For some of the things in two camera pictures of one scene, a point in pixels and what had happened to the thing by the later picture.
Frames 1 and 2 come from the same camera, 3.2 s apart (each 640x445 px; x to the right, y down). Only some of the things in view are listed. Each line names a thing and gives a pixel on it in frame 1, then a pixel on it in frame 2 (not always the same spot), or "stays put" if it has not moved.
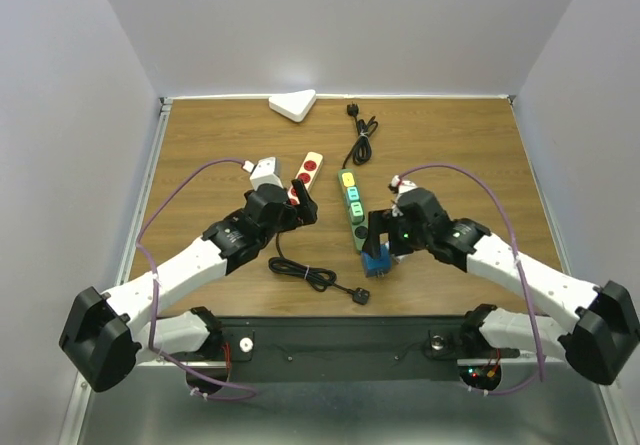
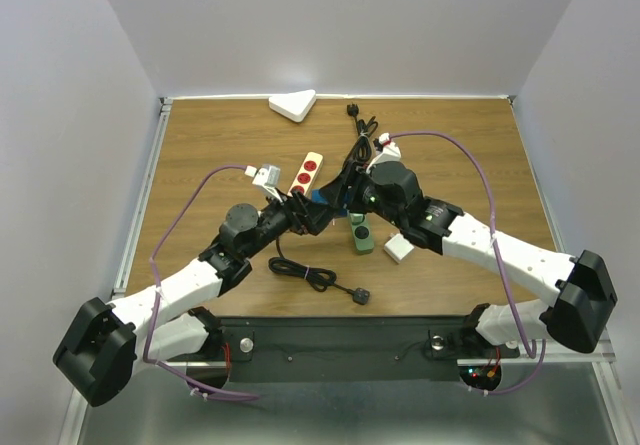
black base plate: x=350 y=349 stays put
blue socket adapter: x=376 y=268 to x=316 y=197
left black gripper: x=303 y=214 to x=302 y=214
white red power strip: x=306 y=174 stays put
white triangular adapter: x=294 y=106 stays put
